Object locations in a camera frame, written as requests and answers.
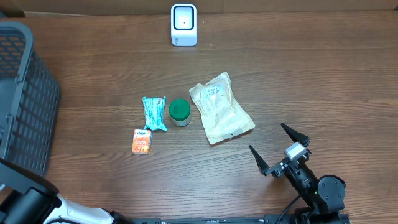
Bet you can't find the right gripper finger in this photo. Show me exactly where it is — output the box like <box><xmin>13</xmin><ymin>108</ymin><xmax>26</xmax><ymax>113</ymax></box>
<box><xmin>249</xmin><ymin>145</ymin><xmax>269</xmax><ymax>175</ymax></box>
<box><xmin>280</xmin><ymin>123</ymin><xmax>310</xmax><ymax>147</ymax></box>

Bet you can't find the beige paper pouch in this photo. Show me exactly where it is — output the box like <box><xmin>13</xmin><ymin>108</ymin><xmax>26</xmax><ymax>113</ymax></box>
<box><xmin>189</xmin><ymin>72</ymin><xmax>255</xmax><ymax>145</ymax></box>

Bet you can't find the green lid jar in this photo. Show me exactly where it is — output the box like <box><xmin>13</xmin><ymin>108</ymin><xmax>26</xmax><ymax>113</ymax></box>
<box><xmin>169</xmin><ymin>98</ymin><xmax>191</xmax><ymax>127</ymax></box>

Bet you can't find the teal wipes pack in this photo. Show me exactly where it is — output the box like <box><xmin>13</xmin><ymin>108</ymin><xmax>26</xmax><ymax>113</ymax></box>
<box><xmin>142</xmin><ymin>97</ymin><xmax>167</xmax><ymax>131</ymax></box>

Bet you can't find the orange tissue pack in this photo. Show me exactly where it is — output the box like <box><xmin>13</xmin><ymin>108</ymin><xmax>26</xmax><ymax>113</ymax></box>
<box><xmin>132</xmin><ymin>129</ymin><xmax>152</xmax><ymax>154</ymax></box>

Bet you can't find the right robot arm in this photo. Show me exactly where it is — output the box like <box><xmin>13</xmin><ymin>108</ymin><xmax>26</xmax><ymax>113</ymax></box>
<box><xmin>249</xmin><ymin>123</ymin><xmax>350</xmax><ymax>223</ymax></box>

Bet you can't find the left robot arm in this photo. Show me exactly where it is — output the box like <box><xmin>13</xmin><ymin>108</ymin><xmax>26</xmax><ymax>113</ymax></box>
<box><xmin>1</xmin><ymin>159</ymin><xmax>132</xmax><ymax>224</ymax></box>

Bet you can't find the white barcode scanner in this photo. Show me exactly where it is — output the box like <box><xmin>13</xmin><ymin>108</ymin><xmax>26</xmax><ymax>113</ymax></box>
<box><xmin>170</xmin><ymin>3</ymin><xmax>198</xmax><ymax>47</ymax></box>

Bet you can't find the grey plastic mesh basket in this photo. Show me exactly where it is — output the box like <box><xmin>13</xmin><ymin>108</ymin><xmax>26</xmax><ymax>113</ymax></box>
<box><xmin>1</xmin><ymin>21</ymin><xmax>61</xmax><ymax>176</ymax></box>

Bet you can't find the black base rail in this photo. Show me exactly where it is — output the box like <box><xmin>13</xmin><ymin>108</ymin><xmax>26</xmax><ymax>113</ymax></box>
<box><xmin>130</xmin><ymin>215</ymin><xmax>351</xmax><ymax>224</ymax></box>

